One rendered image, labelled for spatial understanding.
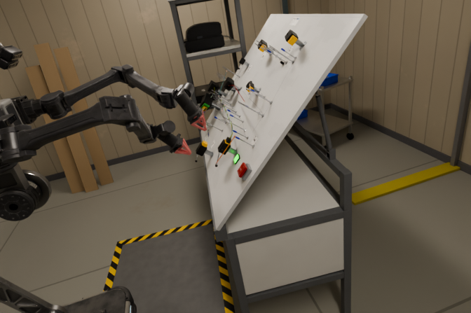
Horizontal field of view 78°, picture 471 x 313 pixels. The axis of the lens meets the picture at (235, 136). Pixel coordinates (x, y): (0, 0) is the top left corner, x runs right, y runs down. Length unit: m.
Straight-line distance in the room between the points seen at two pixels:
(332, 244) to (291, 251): 0.21
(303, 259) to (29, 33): 3.66
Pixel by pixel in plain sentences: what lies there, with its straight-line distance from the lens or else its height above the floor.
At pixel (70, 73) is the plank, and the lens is 3.76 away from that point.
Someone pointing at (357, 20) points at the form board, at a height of 1.62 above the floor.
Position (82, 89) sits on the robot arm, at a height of 1.48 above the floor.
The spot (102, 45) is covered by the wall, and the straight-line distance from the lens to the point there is 4.00.
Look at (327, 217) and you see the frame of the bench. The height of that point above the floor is 0.79.
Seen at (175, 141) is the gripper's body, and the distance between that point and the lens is 1.40.
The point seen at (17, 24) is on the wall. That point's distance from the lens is 4.18.
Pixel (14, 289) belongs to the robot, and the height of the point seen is 0.61.
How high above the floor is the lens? 1.74
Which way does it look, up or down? 24 degrees down
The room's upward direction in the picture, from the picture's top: 10 degrees counter-clockwise
